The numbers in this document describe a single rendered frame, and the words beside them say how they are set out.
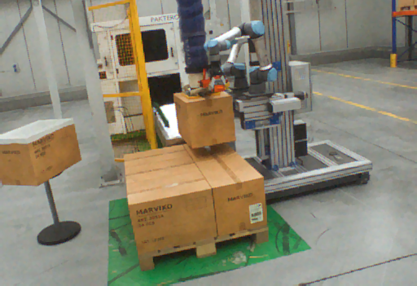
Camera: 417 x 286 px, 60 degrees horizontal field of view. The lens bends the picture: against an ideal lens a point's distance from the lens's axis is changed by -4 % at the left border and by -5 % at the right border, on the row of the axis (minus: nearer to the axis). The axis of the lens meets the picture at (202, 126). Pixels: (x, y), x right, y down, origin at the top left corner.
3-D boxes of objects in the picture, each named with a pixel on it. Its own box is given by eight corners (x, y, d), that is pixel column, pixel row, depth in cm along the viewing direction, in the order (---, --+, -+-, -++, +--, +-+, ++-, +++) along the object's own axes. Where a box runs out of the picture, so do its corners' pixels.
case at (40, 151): (48, 160, 356) (39, 120, 346) (81, 160, 343) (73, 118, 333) (1, 185, 300) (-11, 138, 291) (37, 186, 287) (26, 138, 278)
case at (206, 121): (177, 133, 375) (173, 94, 365) (216, 126, 384) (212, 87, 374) (191, 148, 318) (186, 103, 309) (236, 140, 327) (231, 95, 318)
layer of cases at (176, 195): (130, 191, 378) (123, 155, 369) (224, 173, 398) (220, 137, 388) (138, 254, 265) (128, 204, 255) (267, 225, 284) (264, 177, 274)
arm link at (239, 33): (239, 20, 317) (200, 41, 291) (249, 19, 309) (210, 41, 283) (243, 33, 322) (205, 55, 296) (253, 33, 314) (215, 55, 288)
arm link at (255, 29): (266, 77, 332) (249, 19, 309) (279, 78, 321) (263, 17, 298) (258, 84, 325) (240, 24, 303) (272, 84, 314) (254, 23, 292)
